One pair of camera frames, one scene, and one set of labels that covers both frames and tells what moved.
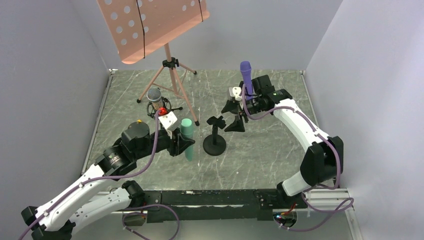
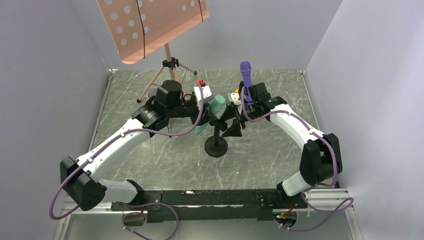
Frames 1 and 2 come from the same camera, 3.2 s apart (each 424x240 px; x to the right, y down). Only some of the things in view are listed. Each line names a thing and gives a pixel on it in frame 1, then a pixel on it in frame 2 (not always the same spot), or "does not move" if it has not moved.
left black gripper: x=175 y=145 to x=203 y=113
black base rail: x=215 y=205 does not move
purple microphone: x=246 y=68 does not move
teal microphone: x=186 y=130 to x=215 y=104
